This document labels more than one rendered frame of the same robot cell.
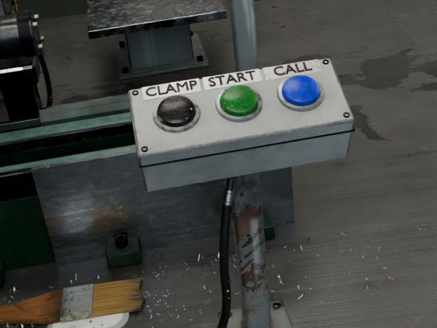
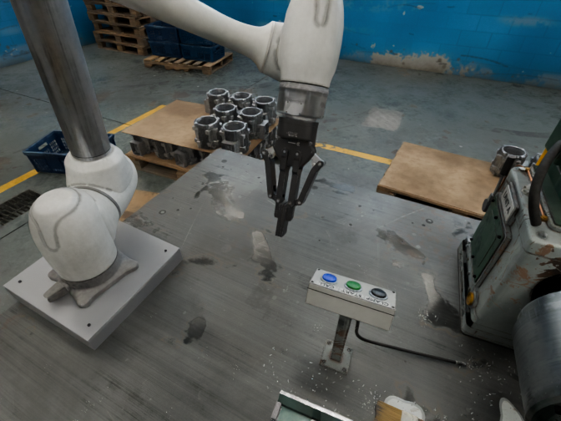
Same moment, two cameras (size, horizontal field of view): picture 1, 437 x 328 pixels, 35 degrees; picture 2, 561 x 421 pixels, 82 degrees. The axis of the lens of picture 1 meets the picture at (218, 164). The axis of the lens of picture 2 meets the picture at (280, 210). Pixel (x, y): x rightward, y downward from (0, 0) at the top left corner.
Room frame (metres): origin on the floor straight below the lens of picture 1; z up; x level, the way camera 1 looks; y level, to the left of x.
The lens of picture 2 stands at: (0.92, 0.03, 1.60)
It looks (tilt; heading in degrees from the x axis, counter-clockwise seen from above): 41 degrees down; 208
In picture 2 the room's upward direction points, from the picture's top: straight up
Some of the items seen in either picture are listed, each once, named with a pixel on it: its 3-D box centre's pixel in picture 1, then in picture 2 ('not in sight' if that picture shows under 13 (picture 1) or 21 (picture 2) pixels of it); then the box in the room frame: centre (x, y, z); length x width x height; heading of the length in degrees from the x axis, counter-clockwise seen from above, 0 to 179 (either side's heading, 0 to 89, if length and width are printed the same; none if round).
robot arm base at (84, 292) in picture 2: not in sight; (84, 270); (0.66, -0.73, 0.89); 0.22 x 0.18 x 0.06; 172
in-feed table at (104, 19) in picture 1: (155, 28); not in sight; (1.29, 0.09, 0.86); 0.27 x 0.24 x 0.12; 6
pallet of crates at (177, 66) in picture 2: not in sight; (185, 37); (-3.38, -3.91, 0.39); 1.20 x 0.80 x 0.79; 99
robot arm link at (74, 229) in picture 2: not in sight; (73, 229); (0.63, -0.73, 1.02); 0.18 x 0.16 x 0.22; 27
